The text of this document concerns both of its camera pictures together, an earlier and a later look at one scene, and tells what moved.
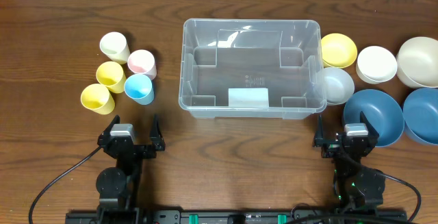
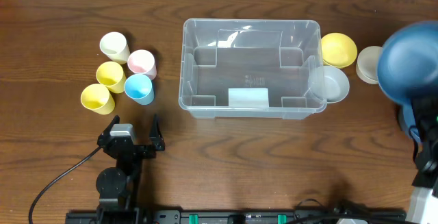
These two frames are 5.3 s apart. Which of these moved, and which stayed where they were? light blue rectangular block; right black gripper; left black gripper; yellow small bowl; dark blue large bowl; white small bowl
Moved: right black gripper; dark blue large bowl
Stayed: light blue rectangular block; white small bowl; left black gripper; yellow small bowl
